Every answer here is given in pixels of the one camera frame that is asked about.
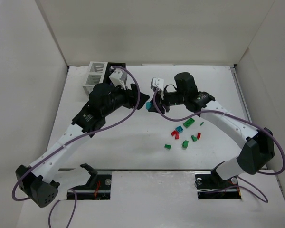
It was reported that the teal square lego brick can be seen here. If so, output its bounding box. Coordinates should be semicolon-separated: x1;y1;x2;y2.
175;126;184;133

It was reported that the green lego plate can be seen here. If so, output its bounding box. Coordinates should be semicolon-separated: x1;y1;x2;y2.
183;117;195;128

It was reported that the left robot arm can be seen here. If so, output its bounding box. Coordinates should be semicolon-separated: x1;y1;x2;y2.
15;83;150;208

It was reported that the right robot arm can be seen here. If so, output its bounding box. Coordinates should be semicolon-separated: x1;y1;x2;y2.
148;72;275;189

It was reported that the black slatted container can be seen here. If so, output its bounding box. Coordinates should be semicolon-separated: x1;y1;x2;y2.
103;62;126;85

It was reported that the green small lego left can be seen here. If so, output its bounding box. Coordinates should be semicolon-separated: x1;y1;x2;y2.
164;144;171;150

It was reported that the white slatted container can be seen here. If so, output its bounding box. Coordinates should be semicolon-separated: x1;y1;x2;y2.
82;61;108;95

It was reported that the green stepped lego brick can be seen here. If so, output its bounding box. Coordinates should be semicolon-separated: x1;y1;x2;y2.
182;140;189;149

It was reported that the green slope lego piece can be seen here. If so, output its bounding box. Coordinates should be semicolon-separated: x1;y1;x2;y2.
191;135;198;142

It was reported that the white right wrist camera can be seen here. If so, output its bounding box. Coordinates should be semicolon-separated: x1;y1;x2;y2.
150;77;164;91

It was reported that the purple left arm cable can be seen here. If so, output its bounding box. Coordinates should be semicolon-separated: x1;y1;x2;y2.
12;66;141;228

